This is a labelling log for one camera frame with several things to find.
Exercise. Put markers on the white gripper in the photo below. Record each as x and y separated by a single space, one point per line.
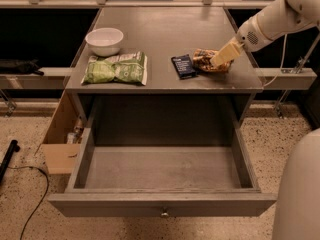
248 36

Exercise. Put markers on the orange soda can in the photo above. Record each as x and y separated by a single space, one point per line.
201 61

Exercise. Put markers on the dark blue snack packet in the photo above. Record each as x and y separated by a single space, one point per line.
183 66

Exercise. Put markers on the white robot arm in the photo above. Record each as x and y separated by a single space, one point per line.
297 214

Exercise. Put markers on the grey cabinet counter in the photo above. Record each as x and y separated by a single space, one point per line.
161 33

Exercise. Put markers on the grey open top drawer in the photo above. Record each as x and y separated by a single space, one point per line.
203 181

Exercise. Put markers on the grey right side ledge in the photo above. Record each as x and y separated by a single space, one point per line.
275 79

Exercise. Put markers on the grey ledge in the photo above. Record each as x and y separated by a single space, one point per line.
53 78
275 79

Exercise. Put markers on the green chip bag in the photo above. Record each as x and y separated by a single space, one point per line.
125 68

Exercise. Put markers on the white ceramic bowl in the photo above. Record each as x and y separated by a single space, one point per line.
104 42

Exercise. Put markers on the bottle inside cardboard box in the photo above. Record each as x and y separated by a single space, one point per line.
74 136

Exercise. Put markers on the grey left side ledge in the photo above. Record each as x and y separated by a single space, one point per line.
53 78

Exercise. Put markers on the brown cardboard box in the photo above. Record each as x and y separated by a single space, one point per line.
60 155

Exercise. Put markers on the black object on ledge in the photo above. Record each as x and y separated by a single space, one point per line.
13 66

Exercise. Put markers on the black pole on floor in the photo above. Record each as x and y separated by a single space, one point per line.
13 147

